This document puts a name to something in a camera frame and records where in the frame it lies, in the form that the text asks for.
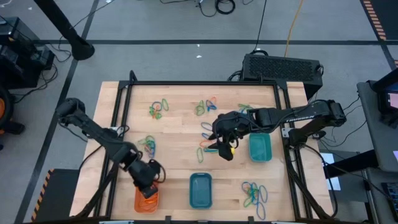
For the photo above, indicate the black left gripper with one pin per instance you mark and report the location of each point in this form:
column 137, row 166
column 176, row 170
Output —
column 144, row 172

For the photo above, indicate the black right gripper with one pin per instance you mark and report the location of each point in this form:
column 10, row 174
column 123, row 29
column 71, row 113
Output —
column 242, row 124

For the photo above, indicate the orange rubber band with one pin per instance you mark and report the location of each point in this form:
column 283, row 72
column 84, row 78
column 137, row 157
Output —
column 154, row 114
column 213, row 99
column 148, row 149
column 205, row 143
column 147, row 200

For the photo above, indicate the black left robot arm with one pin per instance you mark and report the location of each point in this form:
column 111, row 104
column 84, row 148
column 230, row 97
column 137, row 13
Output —
column 93, row 132

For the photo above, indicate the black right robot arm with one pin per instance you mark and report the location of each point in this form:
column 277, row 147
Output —
column 292, row 116

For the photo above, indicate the orange plastic basket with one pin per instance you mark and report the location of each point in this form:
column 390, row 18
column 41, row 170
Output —
column 146, row 208

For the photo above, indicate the light teal plastic basket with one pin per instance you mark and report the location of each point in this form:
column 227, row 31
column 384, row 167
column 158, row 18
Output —
column 260, row 149

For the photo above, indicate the dark teal plastic basket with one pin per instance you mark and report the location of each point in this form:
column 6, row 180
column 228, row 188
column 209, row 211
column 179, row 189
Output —
column 200, row 191

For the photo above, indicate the black computer case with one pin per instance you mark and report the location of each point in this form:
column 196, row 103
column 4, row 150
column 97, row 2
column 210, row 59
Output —
column 280, row 67

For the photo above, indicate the black hazard-striped floor mat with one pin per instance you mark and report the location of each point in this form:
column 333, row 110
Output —
column 59, row 196
column 388, row 18

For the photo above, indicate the black desk foot bar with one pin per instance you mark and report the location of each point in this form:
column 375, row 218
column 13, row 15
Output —
column 351, row 163

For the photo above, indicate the black orange mobile base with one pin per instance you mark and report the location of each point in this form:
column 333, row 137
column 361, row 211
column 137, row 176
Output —
column 9, row 124

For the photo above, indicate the black pole with round base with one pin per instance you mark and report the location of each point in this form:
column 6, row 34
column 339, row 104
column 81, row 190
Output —
column 81, row 49

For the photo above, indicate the dark grey desk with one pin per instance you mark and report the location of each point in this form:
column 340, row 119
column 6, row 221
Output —
column 373, row 202

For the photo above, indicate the black monitor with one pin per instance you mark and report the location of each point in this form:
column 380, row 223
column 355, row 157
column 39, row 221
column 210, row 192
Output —
column 384, row 93

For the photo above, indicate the black keyboard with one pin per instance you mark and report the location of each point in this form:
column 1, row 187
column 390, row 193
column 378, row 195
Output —
column 392, row 196

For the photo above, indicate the black equipment cart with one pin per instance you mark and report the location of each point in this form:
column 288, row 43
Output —
column 18, row 62

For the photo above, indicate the black metal table frame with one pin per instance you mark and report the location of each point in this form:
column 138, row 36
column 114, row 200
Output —
column 202, row 83

